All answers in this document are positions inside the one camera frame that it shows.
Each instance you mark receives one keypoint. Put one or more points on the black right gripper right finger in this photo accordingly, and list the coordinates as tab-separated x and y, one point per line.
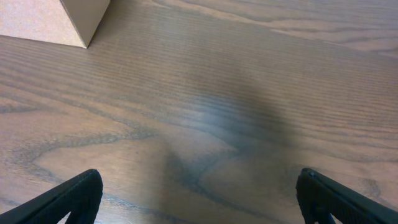
323	200

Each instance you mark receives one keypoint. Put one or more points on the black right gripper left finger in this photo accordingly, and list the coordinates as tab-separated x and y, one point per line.
78	199

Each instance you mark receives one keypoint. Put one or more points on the cardboard box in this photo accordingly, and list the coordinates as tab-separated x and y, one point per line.
66	22

